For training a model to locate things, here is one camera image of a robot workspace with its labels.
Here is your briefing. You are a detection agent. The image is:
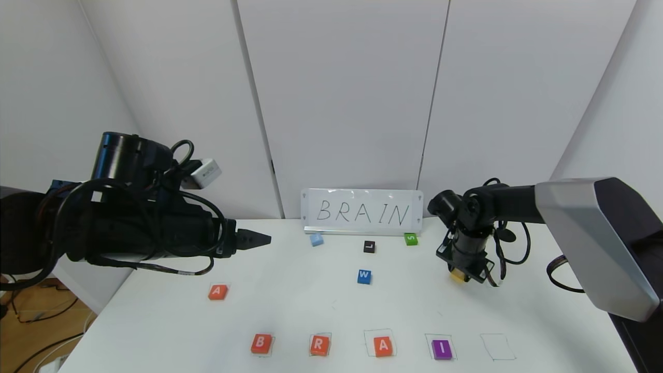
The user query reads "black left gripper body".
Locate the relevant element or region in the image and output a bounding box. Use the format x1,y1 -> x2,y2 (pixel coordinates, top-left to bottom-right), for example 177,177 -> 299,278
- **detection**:
160,202 -> 237,260

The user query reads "white sign reading BRAIN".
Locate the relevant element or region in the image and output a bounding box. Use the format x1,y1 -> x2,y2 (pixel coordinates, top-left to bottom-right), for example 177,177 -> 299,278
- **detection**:
300,188 -> 424,235

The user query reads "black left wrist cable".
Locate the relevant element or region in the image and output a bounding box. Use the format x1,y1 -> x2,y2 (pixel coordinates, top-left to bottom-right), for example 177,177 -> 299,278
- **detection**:
0,140 -> 227,291

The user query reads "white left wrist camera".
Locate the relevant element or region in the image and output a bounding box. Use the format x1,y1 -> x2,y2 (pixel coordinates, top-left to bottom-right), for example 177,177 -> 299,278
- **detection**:
181,158 -> 222,190

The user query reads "thin black floor cable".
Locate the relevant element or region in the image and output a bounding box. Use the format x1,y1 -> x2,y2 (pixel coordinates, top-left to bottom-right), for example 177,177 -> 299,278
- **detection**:
15,334 -> 87,373
9,290 -> 81,324

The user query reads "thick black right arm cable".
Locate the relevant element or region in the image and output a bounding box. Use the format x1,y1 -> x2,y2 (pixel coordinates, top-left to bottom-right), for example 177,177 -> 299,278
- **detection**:
547,255 -> 586,294

